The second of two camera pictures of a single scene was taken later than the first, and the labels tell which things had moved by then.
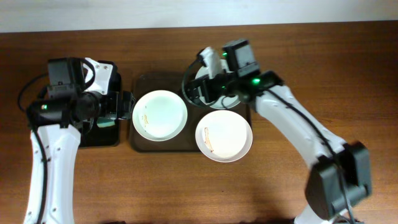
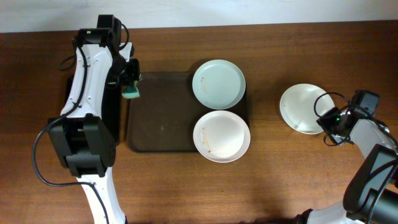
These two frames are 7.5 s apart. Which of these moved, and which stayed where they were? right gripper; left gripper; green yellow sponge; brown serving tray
Moved: left gripper; right gripper; green yellow sponge
Stayed: brown serving tray
